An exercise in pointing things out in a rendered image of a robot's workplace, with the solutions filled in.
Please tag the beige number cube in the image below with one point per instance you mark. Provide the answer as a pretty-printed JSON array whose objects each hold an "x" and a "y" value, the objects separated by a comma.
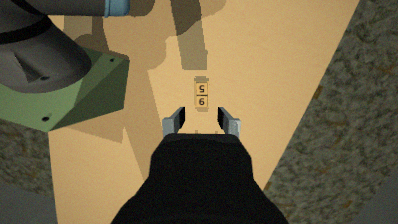
[
  {"x": 201, "y": 101},
  {"x": 201, "y": 88}
]

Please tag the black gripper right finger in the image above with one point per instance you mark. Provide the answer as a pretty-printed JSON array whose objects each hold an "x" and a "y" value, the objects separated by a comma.
[{"x": 229, "y": 124}]

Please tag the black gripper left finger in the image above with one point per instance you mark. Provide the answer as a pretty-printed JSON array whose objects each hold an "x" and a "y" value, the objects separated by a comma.
[{"x": 173, "y": 123}]

